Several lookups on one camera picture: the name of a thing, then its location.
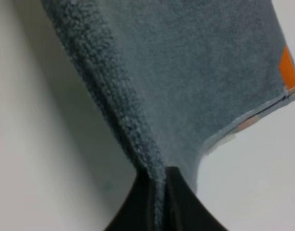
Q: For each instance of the grey towel with orange patches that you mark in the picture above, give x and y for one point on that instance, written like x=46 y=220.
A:
x=174 y=77

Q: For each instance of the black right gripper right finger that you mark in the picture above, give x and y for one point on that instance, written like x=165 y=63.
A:
x=183 y=210

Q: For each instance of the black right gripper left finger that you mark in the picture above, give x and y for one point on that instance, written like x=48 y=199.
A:
x=137 y=212

